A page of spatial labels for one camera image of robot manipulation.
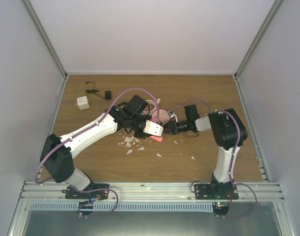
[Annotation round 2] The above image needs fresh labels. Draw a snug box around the pink power strip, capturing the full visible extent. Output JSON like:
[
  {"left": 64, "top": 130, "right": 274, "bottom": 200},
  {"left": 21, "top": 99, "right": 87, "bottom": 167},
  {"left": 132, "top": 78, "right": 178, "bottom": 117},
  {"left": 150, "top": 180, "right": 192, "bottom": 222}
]
[{"left": 150, "top": 109, "right": 170, "bottom": 142}]

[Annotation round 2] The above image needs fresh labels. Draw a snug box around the black plug adapter with cable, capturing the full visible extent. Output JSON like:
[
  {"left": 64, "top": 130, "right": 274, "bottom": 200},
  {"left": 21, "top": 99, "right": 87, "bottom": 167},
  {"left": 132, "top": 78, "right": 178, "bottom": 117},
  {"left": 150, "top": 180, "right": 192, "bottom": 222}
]
[{"left": 84, "top": 81, "right": 112, "bottom": 100}]

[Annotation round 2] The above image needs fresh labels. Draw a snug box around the white tiger cube adapter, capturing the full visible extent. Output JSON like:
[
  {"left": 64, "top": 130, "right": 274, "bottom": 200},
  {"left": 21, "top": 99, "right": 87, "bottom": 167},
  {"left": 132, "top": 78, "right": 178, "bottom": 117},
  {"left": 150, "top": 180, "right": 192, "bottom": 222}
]
[{"left": 75, "top": 96, "right": 90, "bottom": 110}]

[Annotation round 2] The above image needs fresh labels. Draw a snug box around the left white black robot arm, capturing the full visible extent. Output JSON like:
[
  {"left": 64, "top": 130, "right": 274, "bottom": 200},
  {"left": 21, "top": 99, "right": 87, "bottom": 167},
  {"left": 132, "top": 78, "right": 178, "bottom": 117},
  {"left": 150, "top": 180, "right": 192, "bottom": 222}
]
[{"left": 40, "top": 95, "right": 151, "bottom": 199}]

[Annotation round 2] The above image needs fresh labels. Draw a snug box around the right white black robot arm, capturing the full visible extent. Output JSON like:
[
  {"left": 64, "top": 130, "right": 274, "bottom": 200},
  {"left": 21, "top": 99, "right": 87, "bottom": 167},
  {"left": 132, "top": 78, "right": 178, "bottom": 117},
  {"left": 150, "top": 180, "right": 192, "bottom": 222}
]
[{"left": 164, "top": 105, "right": 247, "bottom": 199}]

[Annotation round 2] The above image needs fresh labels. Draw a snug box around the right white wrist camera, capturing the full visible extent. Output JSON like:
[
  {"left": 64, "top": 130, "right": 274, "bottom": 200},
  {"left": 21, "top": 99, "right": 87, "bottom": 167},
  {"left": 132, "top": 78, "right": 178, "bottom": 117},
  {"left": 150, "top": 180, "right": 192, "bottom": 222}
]
[{"left": 167, "top": 110, "right": 178, "bottom": 122}]

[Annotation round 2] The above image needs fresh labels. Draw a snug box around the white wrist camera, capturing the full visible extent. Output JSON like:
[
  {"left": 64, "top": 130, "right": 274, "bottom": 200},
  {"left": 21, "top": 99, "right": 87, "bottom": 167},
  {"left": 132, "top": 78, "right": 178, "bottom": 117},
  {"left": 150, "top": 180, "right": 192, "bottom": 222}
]
[
  {"left": 143, "top": 120, "right": 164, "bottom": 137},
  {"left": 167, "top": 110, "right": 178, "bottom": 122}
]

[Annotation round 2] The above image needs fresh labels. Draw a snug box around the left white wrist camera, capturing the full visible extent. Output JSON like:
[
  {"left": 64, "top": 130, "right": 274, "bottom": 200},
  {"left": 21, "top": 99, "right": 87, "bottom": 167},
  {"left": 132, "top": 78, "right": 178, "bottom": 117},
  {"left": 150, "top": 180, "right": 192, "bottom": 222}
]
[{"left": 143, "top": 120, "right": 164, "bottom": 137}]

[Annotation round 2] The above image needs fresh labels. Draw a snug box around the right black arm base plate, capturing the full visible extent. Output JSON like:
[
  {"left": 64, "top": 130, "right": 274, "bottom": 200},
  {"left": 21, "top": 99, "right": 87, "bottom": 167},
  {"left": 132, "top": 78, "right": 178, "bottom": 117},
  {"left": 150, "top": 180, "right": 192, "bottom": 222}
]
[{"left": 191, "top": 181, "right": 239, "bottom": 200}]

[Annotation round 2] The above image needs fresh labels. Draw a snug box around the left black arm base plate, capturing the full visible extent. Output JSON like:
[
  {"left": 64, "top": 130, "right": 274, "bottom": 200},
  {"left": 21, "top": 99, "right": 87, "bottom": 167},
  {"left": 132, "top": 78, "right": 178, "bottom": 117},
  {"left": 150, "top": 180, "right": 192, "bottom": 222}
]
[{"left": 61, "top": 183, "right": 109, "bottom": 200}]

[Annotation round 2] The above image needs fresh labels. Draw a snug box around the grey slotted cable duct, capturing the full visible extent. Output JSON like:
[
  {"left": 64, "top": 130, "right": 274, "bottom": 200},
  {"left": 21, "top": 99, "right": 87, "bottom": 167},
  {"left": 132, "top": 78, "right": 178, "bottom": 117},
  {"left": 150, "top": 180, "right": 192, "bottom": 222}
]
[{"left": 30, "top": 201, "right": 213, "bottom": 213}]

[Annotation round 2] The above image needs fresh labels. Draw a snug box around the aluminium front rail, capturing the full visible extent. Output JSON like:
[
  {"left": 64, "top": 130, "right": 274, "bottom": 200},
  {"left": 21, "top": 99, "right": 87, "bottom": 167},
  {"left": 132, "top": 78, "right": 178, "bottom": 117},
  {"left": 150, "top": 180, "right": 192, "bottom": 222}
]
[{"left": 19, "top": 181, "right": 285, "bottom": 202}]

